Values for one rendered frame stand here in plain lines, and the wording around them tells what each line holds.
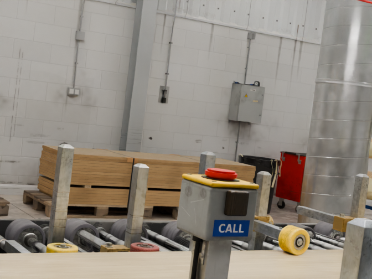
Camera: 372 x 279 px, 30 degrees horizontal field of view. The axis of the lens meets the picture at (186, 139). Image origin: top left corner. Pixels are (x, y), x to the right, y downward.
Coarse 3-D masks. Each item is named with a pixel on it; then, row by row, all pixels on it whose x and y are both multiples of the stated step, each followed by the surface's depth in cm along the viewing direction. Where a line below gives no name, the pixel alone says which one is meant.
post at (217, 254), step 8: (192, 248) 86; (200, 248) 85; (208, 248) 84; (216, 248) 84; (224, 248) 85; (208, 256) 84; (216, 256) 84; (224, 256) 85; (192, 264) 86; (200, 264) 85; (208, 264) 84; (216, 264) 84; (224, 264) 85; (192, 272) 85; (200, 272) 84; (208, 272) 84; (216, 272) 85; (224, 272) 85
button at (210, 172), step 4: (208, 168) 85; (212, 168) 86; (216, 168) 87; (208, 172) 84; (212, 172) 84; (216, 172) 84; (220, 172) 84; (224, 172) 84; (228, 172) 84; (232, 172) 84; (208, 176) 85; (212, 176) 84; (216, 176) 84; (220, 176) 83; (224, 176) 83; (228, 176) 84; (232, 176) 84; (236, 176) 85
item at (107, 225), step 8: (0, 224) 236; (8, 224) 237; (40, 224) 243; (48, 224) 245; (96, 224) 254; (104, 224) 256; (112, 224) 258; (144, 224) 265; (152, 224) 267; (160, 224) 269; (280, 224) 300; (304, 224) 308; (312, 224) 310; (0, 232) 236; (160, 232) 269; (0, 248) 237
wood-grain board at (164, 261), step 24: (0, 264) 155; (24, 264) 158; (48, 264) 160; (72, 264) 163; (96, 264) 166; (120, 264) 168; (144, 264) 172; (168, 264) 175; (240, 264) 184; (264, 264) 188; (288, 264) 192; (312, 264) 195; (336, 264) 199
